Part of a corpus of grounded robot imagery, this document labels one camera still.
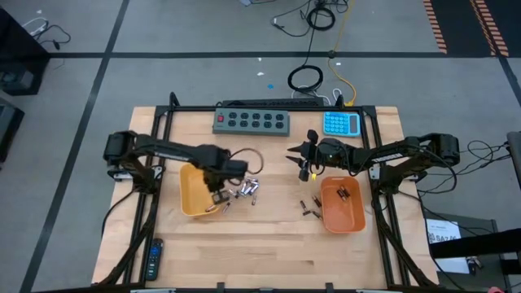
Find black aluminium table frame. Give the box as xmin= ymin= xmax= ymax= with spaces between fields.
xmin=97 ymin=91 xmax=440 ymax=293

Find black thin floor cable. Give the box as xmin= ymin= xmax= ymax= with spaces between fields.
xmin=270 ymin=0 xmax=317 ymax=38

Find blue calculator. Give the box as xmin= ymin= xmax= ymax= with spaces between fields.
xmin=322 ymin=111 xmax=362 ymax=138

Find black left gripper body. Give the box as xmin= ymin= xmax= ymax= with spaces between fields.
xmin=205 ymin=159 xmax=249 ymax=192

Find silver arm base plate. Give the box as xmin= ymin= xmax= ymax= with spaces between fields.
xmin=107 ymin=164 xmax=164 ymax=182
xmin=368 ymin=165 xmax=427 ymax=183

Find black coiled floor cable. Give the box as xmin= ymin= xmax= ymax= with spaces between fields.
xmin=287 ymin=64 xmax=325 ymax=93
xmin=305 ymin=5 xmax=337 ymax=32

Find black thin looped cable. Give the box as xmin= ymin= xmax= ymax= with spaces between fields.
xmin=31 ymin=24 xmax=72 ymax=52

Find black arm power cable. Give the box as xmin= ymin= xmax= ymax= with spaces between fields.
xmin=100 ymin=187 xmax=138 ymax=238

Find grey power strip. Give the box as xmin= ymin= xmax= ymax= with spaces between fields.
xmin=212 ymin=108 xmax=291 ymax=138

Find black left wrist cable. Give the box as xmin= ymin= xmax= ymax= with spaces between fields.
xmin=228 ymin=146 xmax=265 ymax=175

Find grey panel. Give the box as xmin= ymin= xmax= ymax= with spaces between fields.
xmin=506 ymin=130 xmax=521 ymax=192

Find white floor cable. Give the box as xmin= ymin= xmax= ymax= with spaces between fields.
xmin=290 ymin=84 xmax=344 ymax=107

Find black orange-striped floor mat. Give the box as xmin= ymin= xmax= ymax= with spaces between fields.
xmin=422 ymin=0 xmax=521 ymax=58

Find black equipment case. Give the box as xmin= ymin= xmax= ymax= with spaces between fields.
xmin=0 ymin=96 xmax=25 ymax=164

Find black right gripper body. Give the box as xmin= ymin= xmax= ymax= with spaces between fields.
xmin=299 ymin=129 xmax=353 ymax=182

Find black power strip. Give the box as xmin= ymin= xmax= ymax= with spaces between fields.
xmin=221 ymin=97 xmax=326 ymax=109

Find black remote control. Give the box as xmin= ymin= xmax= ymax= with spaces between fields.
xmin=144 ymin=238 xmax=165 ymax=282

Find yellow floor cable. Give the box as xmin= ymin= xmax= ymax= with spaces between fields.
xmin=326 ymin=0 xmax=358 ymax=107

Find black arm supply cables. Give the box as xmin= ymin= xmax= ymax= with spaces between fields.
xmin=414 ymin=139 xmax=514 ymax=212

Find black cabinet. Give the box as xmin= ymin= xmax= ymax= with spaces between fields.
xmin=0 ymin=7 xmax=52 ymax=97

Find black side desk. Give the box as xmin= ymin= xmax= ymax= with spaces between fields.
xmin=422 ymin=211 xmax=521 ymax=293

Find white thin cable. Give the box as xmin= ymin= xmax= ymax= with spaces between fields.
xmin=22 ymin=16 xmax=49 ymax=36

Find orange plastic bin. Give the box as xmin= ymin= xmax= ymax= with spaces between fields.
xmin=320 ymin=175 xmax=366 ymax=235

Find white paper sign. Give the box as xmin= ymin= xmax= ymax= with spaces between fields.
xmin=425 ymin=218 xmax=471 ymax=275

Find yellow plastic bin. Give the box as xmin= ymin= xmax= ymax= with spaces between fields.
xmin=179 ymin=163 xmax=221 ymax=218

